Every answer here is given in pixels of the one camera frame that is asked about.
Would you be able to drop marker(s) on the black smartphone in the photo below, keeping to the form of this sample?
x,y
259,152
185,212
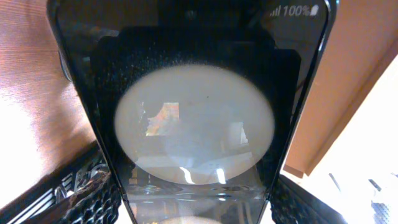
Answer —
x,y
194,103

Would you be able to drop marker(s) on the brown cardboard box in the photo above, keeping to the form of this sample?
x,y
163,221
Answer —
x,y
362,43

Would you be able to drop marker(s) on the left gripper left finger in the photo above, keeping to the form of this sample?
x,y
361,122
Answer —
x,y
81,191

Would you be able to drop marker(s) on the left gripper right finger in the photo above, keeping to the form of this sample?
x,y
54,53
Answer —
x,y
291,204

